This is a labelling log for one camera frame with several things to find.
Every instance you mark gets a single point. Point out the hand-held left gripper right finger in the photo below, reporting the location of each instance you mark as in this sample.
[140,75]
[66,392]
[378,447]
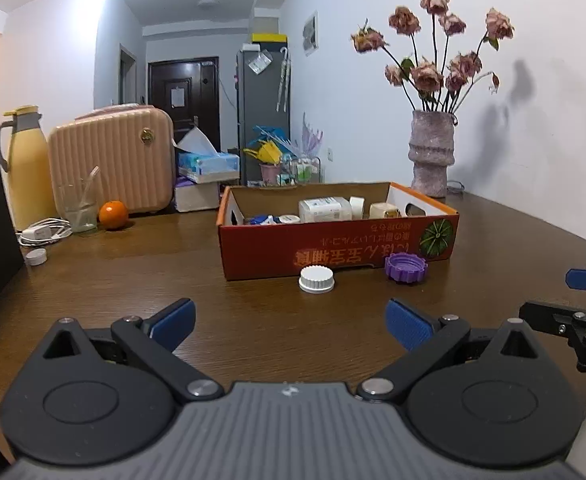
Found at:
[407,324]

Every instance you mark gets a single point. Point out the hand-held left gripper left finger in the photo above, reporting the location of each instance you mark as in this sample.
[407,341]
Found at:
[174,321]

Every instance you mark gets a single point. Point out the purple ribbed screw cap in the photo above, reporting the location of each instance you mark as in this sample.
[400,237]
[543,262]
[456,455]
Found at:
[406,269]

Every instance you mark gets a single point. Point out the white ribbed screw cap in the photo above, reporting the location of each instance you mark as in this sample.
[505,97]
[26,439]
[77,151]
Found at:
[316,280]

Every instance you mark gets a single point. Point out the orange cardboard box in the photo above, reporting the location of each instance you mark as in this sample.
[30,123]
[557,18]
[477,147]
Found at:
[273,255]

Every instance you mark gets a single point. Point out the white rectangular bottle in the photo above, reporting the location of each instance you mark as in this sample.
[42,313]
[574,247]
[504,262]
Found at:
[323,210]

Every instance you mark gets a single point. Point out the small cream box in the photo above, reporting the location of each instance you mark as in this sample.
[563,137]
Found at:
[384,210]

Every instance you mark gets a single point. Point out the orange fruit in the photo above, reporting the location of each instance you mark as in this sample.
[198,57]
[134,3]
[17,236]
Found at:
[113,215]

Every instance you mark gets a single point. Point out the white storage box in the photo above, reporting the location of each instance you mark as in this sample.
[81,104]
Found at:
[198,197]

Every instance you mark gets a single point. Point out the white tape roll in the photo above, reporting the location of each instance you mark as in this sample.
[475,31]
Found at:
[357,207]

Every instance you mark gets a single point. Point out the small blue case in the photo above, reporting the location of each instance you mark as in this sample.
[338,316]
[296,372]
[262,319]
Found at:
[260,220]

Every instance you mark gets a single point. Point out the clear glass with straw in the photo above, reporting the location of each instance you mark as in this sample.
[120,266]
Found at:
[79,212]

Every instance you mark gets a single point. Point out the small white round cap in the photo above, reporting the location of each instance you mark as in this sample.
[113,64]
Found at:
[36,257]

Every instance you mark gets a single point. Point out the white round case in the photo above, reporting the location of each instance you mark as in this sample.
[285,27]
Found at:
[289,218]

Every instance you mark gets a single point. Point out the blue tissue box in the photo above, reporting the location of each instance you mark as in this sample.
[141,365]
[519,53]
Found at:
[210,165]

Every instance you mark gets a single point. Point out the pink ribbed suitcase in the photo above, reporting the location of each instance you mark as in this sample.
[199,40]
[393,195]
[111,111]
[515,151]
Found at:
[118,160]

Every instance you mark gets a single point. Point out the grey ceramic vase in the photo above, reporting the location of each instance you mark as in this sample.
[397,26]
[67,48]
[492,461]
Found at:
[430,155]

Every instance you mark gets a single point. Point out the blue and yellow toy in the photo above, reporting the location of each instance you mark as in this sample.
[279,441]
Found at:
[268,150]

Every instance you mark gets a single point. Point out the yellow thermos jug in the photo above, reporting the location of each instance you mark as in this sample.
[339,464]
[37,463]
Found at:
[28,175]

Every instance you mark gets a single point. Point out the dark entrance door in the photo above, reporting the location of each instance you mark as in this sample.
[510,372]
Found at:
[203,105]

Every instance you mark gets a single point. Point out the paper notice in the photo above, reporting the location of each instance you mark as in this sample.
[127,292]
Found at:
[177,97]

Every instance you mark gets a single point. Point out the grey refrigerator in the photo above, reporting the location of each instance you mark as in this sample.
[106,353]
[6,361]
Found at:
[260,110]

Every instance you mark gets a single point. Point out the dried pink roses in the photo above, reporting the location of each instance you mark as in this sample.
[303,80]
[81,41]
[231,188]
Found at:
[425,75]

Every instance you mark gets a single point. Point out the hanging folded umbrella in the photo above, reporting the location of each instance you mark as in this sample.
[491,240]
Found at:
[283,80]

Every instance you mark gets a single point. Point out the clear plastic bag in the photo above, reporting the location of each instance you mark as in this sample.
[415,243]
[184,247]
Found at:
[260,63]

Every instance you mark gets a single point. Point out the yellow box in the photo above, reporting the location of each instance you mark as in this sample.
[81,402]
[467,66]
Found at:
[270,38]

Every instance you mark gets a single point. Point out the wall socket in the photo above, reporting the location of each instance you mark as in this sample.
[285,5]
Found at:
[330,154]

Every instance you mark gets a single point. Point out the grey side door frame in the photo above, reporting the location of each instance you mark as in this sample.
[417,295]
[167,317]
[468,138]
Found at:
[128,75]

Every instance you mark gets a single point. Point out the wall panel cover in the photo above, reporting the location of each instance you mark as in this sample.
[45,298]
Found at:
[311,32]

